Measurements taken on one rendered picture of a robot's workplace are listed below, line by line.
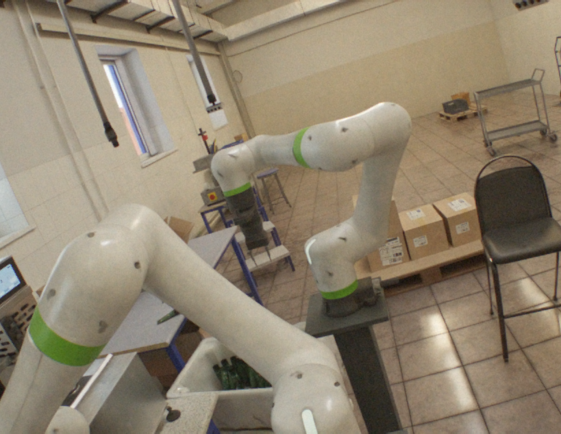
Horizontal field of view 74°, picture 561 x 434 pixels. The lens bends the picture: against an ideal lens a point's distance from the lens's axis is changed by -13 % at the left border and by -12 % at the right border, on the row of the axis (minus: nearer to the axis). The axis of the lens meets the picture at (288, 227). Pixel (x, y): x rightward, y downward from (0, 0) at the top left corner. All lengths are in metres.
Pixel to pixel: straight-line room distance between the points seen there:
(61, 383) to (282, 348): 0.37
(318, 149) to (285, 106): 9.93
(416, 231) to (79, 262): 2.82
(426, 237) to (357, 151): 2.28
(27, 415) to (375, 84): 10.56
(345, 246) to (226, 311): 0.61
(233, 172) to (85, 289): 0.83
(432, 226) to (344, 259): 1.98
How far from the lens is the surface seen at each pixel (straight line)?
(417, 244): 3.22
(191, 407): 1.54
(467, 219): 3.26
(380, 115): 1.05
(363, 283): 1.34
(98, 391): 1.34
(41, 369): 0.65
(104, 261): 0.55
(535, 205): 2.43
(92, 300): 0.55
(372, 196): 1.21
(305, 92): 10.84
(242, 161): 1.31
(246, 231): 1.36
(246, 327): 0.74
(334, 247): 1.24
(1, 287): 1.36
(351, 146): 0.96
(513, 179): 2.39
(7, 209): 3.66
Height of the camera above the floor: 1.60
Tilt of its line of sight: 17 degrees down
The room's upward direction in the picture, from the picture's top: 20 degrees counter-clockwise
